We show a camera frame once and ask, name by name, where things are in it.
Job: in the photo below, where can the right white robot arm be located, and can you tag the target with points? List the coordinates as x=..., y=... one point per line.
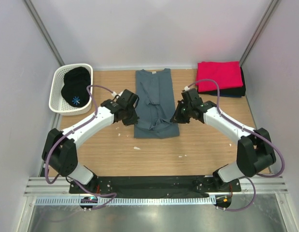
x=254, y=150

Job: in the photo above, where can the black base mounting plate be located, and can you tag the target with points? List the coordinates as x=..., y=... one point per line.
x=160, y=187

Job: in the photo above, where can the folded navy t shirt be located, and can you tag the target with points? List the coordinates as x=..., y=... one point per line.
x=231, y=96

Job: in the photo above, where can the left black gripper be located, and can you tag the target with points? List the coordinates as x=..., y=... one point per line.
x=133, y=120

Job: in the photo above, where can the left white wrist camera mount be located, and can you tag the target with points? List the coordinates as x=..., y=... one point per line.
x=117, y=94

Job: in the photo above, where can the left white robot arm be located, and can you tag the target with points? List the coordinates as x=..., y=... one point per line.
x=60, y=149

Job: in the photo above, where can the white perforated plastic basket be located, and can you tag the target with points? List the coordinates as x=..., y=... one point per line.
x=56, y=102

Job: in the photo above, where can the blue-grey t shirt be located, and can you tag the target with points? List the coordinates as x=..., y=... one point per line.
x=156, y=105

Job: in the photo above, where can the aluminium frame rail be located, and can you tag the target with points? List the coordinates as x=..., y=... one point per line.
x=38, y=186

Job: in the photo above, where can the folded red t shirt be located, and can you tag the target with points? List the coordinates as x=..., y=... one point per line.
x=225, y=74

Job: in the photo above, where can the black t shirt in basket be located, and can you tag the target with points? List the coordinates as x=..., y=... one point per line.
x=74, y=91

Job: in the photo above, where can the folded black t shirt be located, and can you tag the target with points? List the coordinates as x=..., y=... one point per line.
x=230, y=91

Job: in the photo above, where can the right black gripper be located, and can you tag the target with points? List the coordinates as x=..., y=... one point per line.
x=177, y=118

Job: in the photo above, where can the white slotted cable duct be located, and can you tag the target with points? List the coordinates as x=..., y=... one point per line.
x=90, y=200

